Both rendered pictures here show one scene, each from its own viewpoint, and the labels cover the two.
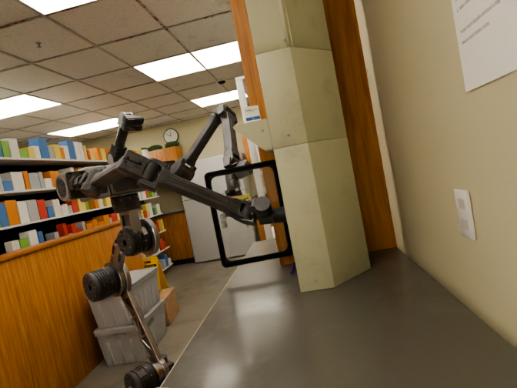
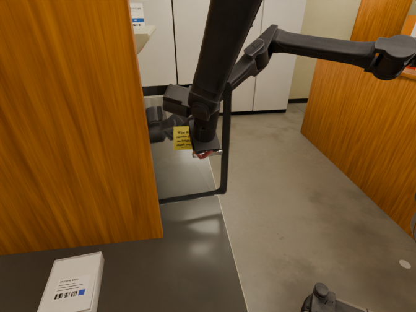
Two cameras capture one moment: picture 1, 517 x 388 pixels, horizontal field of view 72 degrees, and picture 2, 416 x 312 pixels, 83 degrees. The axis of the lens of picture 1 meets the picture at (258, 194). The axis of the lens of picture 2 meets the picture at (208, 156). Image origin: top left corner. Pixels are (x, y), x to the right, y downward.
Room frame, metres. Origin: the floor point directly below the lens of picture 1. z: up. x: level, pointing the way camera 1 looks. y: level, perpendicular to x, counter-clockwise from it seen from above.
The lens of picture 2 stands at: (2.06, -0.04, 1.56)
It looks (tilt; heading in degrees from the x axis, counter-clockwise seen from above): 32 degrees down; 164
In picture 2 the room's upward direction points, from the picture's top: straight up
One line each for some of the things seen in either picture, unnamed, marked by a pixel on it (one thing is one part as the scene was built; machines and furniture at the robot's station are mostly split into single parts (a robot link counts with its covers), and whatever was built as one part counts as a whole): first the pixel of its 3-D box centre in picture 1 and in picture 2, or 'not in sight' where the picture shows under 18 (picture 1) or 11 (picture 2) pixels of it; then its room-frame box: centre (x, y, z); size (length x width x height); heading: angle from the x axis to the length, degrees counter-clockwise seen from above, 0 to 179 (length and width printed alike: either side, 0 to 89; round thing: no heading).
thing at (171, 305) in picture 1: (158, 307); not in sight; (3.77, 1.29, 0.14); 0.41 x 0.32 x 0.28; 178
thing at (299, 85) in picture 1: (315, 168); not in sight; (1.27, -0.22, 1.33); 0.32 x 0.25 x 0.77; 172
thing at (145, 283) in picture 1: (128, 296); not in sight; (3.16, 1.33, 0.49); 0.60 x 0.42 x 0.33; 172
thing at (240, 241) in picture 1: (249, 214); (181, 151); (1.45, 0.05, 1.19); 0.30 x 0.01 x 0.40; 88
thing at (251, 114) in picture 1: (251, 116); (134, 15); (1.22, -0.03, 1.54); 0.05 x 0.05 x 0.06; 6
